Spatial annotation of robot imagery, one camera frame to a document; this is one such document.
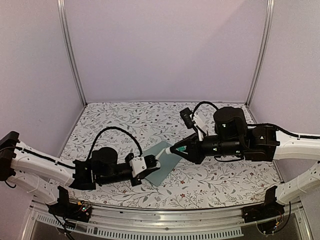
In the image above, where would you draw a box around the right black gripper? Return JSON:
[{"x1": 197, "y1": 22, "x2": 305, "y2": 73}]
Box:
[{"x1": 170, "y1": 131, "x2": 243, "y2": 165}]

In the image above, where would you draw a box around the green white glue stick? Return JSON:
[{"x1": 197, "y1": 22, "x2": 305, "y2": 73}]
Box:
[{"x1": 156, "y1": 146, "x2": 187, "y2": 159}]

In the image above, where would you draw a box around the teal blue envelope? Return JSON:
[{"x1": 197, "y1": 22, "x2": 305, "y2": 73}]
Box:
[{"x1": 142, "y1": 141, "x2": 182, "y2": 187}]

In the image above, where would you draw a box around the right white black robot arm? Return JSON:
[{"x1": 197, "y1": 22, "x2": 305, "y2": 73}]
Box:
[{"x1": 166, "y1": 106, "x2": 320, "y2": 218}]

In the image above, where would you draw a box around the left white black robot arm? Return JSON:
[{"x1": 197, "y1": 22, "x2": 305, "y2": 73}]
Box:
[{"x1": 0, "y1": 131, "x2": 161, "y2": 217}]

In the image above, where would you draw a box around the floral patterned table mat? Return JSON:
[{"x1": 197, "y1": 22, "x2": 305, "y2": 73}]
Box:
[{"x1": 61, "y1": 102, "x2": 280, "y2": 208}]

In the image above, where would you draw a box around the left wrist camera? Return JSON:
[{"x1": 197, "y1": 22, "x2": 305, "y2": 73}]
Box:
[{"x1": 125, "y1": 153, "x2": 147, "y2": 179}]

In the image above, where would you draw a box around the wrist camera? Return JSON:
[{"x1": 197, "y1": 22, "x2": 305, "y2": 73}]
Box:
[
  {"x1": 179, "y1": 107, "x2": 196, "y2": 130},
  {"x1": 125, "y1": 153, "x2": 147, "y2": 179}
]

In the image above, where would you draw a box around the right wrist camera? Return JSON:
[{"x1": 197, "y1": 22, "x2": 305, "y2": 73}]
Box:
[{"x1": 179, "y1": 107, "x2": 196, "y2": 130}]

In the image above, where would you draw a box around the right black camera cable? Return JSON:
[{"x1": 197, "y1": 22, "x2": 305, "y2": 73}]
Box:
[{"x1": 192, "y1": 100, "x2": 220, "y2": 118}]

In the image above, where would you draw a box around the black camera cable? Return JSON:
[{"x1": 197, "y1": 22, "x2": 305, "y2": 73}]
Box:
[
  {"x1": 86, "y1": 126, "x2": 144, "y2": 163},
  {"x1": 192, "y1": 100, "x2": 220, "y2": 118}
]

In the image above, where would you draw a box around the left black camera cable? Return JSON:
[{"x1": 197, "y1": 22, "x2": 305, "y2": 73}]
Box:
[{"x1": 86, "y1": 126, "x2": 144, "y2": 163}]

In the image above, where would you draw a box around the front aluminium rail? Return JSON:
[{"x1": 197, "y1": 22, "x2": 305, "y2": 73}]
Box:
[{"x1": 19, "y1": 198, "x2": 317, "y2": 240}]

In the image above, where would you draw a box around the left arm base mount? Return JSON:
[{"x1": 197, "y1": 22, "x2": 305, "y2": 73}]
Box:
[{"x1": 47, "y1": 202, "x2": 93, "y2": 223}]

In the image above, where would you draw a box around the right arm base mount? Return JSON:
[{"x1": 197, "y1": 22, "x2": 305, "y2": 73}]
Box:
[{"x1": 241, "y1": 202, "x2": 285, "y2": 223}]

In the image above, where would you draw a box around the right aluminium frame post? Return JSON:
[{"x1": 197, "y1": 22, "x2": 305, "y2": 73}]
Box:
[{"x1": 245, "y1": 0, "x2": 275, "y2": 108}]

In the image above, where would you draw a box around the aluminium frame post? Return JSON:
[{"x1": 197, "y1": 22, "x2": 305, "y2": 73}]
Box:
[
  {"x1": 57, "y1": 0, "x2": 88, "y2": 107},
  {"x1": 245, "y1": 0, "x2": 275, "y2": 108}
]

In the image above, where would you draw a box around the left aluminium frame post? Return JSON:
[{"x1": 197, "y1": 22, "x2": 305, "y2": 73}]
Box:
[{"x1": 57, "y1": 0, "x2": 88, "y2": 107}]

